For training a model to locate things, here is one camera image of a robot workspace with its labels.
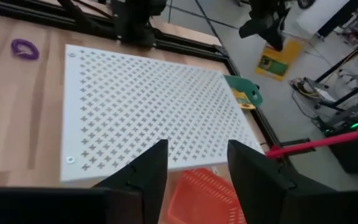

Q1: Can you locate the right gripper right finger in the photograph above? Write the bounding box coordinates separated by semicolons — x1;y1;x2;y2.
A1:
227;139;335;224

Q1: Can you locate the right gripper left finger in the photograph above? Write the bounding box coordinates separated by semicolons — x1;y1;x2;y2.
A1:
93;139;170;224

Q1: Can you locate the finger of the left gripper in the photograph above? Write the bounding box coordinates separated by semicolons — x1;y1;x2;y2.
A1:
266;28;286;52

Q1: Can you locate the yellow crayon box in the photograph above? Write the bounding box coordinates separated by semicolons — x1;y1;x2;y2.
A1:
231;88;257;111
255;39;304;82

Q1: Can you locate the orange plastic basket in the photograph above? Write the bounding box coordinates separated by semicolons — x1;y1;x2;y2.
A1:
166;167;248;224

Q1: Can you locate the teal plastic bin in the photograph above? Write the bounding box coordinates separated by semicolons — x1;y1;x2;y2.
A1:
223;74;264;108

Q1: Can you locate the purple coil keychain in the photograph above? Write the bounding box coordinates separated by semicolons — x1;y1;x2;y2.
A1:
10;38;40;61

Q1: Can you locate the red desk lamp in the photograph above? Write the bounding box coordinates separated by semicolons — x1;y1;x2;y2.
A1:
265;123;358;159

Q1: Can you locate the white perforated shelf riser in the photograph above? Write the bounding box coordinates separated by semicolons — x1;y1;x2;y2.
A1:
60;44;265;183

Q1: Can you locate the black equipment cart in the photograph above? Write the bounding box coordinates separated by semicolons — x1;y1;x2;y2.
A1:
318;99;358;175

